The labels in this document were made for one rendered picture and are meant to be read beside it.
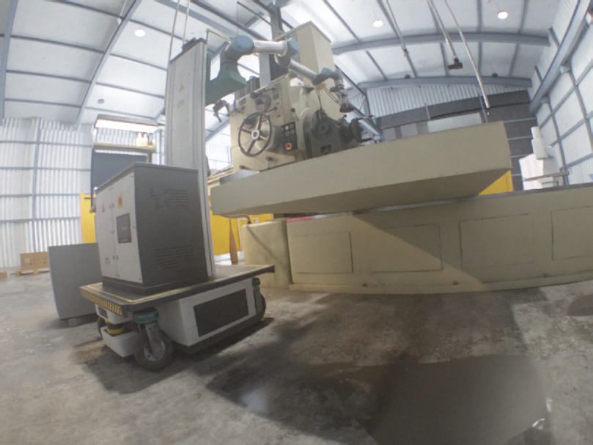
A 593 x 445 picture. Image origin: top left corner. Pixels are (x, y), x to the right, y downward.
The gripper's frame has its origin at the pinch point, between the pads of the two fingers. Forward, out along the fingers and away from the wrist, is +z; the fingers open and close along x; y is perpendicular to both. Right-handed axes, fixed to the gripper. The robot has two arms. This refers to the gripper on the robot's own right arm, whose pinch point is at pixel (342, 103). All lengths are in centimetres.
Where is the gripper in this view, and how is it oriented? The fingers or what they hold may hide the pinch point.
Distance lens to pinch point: 214.0
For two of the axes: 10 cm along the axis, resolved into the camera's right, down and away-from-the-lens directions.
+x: 6.8, -0.6, 7.3
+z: 1.0, 9.9, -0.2
